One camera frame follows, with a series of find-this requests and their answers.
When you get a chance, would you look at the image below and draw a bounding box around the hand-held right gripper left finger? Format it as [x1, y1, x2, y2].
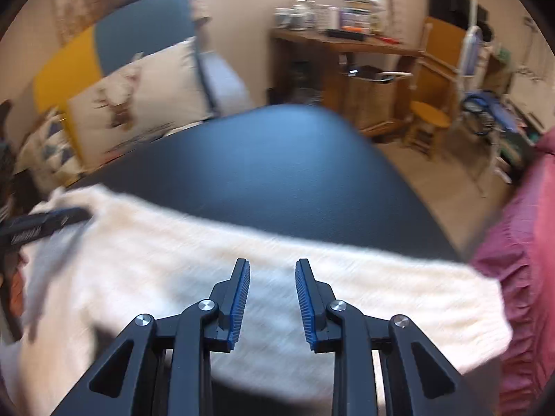
[51, 259, 251, 416]

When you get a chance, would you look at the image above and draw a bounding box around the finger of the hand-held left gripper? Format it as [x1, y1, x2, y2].
[0, 207, 92, 254]

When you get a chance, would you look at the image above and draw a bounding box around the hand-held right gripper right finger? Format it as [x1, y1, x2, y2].
[295, 259, 495, 416]

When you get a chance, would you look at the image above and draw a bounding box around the cream knit sweater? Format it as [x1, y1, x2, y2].
[13, 184, 514, 416]

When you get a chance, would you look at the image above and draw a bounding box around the triangle pattern pillow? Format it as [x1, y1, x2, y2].
[15, 108, 85, 187]

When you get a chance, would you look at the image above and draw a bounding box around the deer print pillow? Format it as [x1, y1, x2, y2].
[65, 37, 217, 167]

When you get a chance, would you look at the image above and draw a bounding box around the wicker basket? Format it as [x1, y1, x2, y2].
[342, 67, 412, 131]

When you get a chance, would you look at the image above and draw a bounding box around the blue yellow grey sofa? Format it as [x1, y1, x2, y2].
[0, 0, 252, 183]

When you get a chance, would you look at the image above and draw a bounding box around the wooden stool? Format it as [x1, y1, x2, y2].
[405, 101, 452, 157]

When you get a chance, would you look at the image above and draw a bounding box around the pink quilt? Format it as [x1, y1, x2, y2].
[470, 128, 555, 416]

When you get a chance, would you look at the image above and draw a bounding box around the wooden side table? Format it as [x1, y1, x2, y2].
[271, 28, 423, 109]

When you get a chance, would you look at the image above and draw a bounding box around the cluster of jars and boxes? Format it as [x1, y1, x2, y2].
[273, 0, 404, 44]

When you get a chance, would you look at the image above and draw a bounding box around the yellow wooden board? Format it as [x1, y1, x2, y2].
[418, 15, 471, 92]

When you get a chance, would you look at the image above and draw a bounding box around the white metal stand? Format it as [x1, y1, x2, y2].
[453, 0, 488, 92]

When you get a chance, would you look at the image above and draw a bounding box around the blue metal frame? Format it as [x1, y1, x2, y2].
[462, 91, 521, 135]

